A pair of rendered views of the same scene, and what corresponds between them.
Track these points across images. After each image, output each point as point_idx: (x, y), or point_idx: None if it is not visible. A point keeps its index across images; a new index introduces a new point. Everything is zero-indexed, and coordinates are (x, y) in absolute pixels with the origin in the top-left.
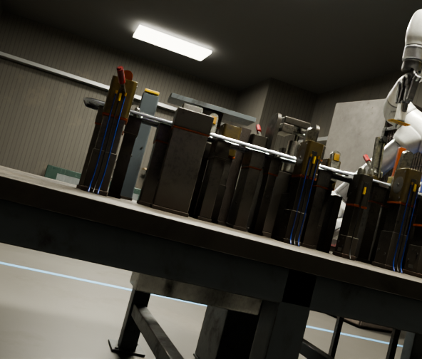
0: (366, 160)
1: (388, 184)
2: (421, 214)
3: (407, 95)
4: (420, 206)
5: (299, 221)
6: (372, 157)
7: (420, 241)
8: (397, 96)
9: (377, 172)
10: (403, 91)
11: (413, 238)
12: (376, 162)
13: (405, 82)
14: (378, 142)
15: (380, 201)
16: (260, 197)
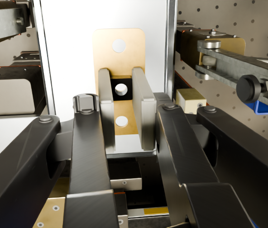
0: None
1: (32, 8)
2: (16, 70)
3: (40, 130)
4: (22, 73)
5: None
6: (241, 54)
7: (18, 63)
8: (227, 131)
9: (210, 67)
10: (171, 170)
11: (38, 63)
12: (225, 66)
13: (97, 211)
14: None
15: None
16: None
